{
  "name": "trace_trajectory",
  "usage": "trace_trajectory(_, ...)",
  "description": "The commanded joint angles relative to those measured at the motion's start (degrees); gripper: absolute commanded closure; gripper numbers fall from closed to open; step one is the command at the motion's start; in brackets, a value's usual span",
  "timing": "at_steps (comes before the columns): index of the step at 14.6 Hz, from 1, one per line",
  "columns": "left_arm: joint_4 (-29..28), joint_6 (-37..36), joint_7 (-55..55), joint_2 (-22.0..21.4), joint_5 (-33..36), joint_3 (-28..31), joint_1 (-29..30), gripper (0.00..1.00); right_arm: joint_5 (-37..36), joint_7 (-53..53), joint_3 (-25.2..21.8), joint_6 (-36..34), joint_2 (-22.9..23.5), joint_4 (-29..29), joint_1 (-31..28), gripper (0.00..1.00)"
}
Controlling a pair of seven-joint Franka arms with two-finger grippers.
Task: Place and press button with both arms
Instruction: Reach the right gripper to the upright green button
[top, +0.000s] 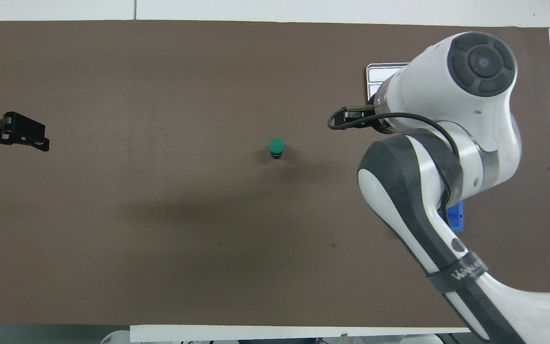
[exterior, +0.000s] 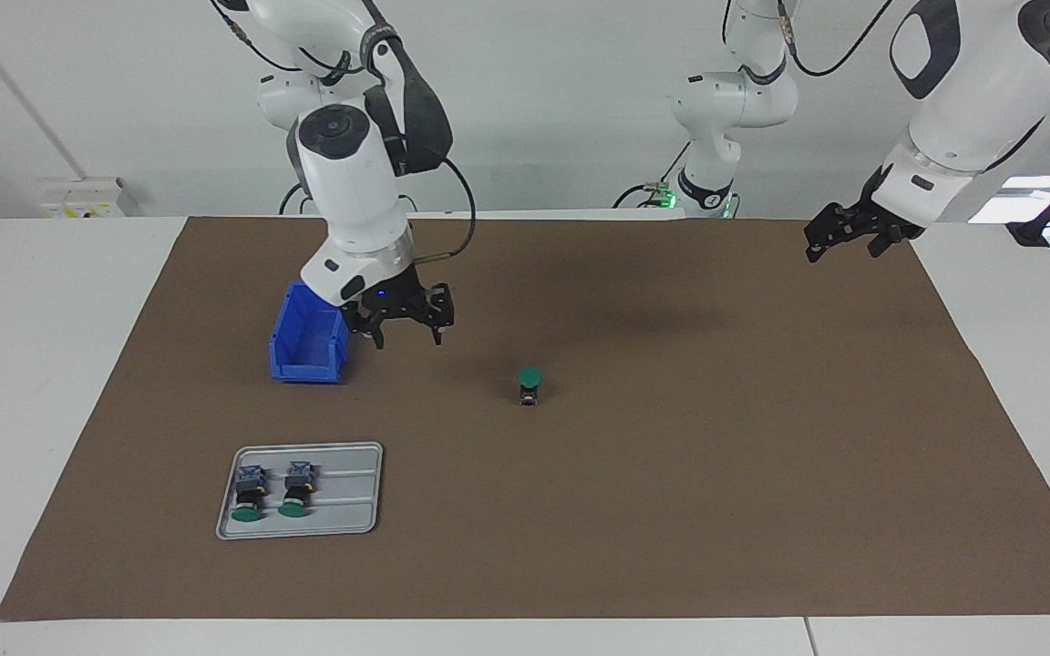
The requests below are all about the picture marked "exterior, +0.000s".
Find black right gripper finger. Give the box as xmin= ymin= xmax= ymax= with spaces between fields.
xmin=345 ymin=314 xmax=386 ymax=351
xmin=420 ymin=284 xmax=456 ymax=345

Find blue plastic storage bin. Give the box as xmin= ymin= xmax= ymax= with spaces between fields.
xmin=268 ymin=282 xmax=350 ymax=384

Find grey metal tray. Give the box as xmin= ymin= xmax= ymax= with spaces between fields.
xmin=216 ymin=442 xmax=385 ymax=541

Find brown paper table mat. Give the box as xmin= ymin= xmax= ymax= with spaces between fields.
xmin=0 ymin=215 xmax=1050 ymax=622

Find white socket box yellow labels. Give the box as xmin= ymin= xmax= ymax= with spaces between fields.
xmin=37 ymin=177 xmax=140 ymax=219

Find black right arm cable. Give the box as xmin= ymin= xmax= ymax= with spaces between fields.
xmin=215 ymin=9 xmax=479 ymax=267

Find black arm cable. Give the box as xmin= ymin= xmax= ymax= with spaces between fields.
xmin=721 ymin=0 xmax=1050 ymax=174
xmin=215 ymin=9 xmax=479 ymax=267

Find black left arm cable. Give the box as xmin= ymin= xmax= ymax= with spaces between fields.
xmin=721 ymin=0 xmax=1050 ymax=174

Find black left base cable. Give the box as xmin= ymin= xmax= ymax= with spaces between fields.
xmin=613 ymin=141 xmax=692 ymax=209

